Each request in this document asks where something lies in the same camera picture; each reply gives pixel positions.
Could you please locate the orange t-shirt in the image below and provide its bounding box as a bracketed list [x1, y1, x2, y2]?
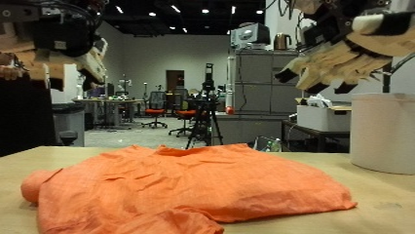
[21, 143, 358, 234]

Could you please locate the metal kettle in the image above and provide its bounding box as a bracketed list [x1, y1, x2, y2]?
[273, 32, 293, 52]

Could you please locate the white storage box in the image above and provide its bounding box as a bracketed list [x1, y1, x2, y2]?
[296, 103, 353, 133]

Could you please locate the grey metal cabinet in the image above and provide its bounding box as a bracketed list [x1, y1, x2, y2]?
[228, 48, 304, 117]

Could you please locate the cluttered work desk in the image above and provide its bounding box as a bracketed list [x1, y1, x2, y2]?
[72, 96, 146, 131]

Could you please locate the white box-shaped appliance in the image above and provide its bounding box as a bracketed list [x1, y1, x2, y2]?
[231, 21, 273, 50]

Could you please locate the black side table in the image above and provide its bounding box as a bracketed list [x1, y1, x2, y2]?
[283, 119, 352, 154]

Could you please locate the white cylindrical plant pot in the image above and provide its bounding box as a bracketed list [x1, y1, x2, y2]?
[349, 93, 415, 176]

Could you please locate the grey trash bin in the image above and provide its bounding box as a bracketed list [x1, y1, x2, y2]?
[51, 102, 87, 147]

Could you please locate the brown door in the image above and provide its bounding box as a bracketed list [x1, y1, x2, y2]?
[166, 69, 187, 95]

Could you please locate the office chair with orange seat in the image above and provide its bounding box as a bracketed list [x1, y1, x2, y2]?
[142, 91, 171, 129]
[168, 88, 199, 137]

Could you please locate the plastic bottle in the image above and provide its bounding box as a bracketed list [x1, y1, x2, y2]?
[271, 137, 284, 153]

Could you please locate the grey low counter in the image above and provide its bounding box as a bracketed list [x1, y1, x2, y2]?
[213, 111, 291, 146]

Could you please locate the black camera tripod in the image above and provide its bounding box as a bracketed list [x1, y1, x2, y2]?
[185, 62, 227, 150]

